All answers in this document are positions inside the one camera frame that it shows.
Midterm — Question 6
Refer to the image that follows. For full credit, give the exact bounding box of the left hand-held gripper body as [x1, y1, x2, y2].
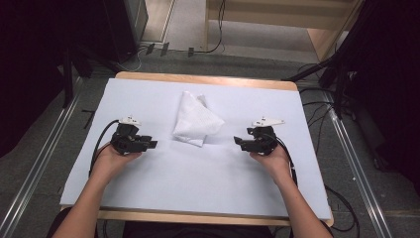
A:
[110, 115, 147, 156]

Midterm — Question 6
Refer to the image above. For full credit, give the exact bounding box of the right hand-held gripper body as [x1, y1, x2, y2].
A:
[246, 116, 285, 156]

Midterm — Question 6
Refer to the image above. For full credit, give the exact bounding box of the white cloth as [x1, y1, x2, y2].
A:
[171, 90, 226, 148]

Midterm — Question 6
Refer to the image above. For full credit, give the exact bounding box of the person's right hand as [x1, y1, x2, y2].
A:
[250, 145, 292, 181]

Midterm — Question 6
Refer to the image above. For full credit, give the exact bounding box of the person's left hand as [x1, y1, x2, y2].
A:
[92, 142, 143, 181]

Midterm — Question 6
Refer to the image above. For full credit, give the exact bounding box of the white table cover sheet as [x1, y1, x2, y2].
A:
[59, 77, 333, 221]

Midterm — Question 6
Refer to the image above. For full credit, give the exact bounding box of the wooden table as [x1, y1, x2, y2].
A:
[59, 70, 335, 228]

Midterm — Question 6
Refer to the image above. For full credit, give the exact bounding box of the black stand leg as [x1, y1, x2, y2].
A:
[281, 54, 348, 83]

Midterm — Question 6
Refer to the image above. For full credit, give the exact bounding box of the person's dark clothing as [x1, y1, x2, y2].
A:
[122, 220, 275, 238]

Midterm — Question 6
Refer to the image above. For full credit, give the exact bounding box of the black cabinet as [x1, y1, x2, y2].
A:
[101, 0, 150, 64]

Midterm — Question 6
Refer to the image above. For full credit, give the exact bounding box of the black curtain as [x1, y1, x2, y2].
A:
[341, 0, 420, 196]
[0, 0, 112, 158]

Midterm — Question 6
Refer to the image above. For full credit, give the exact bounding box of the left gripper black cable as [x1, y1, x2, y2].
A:
[88, 119, 121, 178]

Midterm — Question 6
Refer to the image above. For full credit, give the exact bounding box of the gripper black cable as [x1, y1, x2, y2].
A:
[88, 119, 121, 178]
[271, 133, 299, 187]

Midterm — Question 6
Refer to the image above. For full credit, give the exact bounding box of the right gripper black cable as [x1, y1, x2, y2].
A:
[271, 133, 299, 187]

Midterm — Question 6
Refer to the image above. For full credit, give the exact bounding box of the metal floor rail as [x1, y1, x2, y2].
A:
[0, 93, 82, 238]
[323, 91, 394, 238]

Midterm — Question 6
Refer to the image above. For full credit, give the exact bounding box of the black floor cable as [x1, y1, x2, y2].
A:
[324, 183, 361, 233]

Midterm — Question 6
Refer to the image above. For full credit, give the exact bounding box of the black hanging cable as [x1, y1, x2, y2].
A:
[192, 0, 227, 55]

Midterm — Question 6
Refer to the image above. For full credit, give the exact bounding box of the light wooden frame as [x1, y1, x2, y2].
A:
[204, 0, 365, 62]

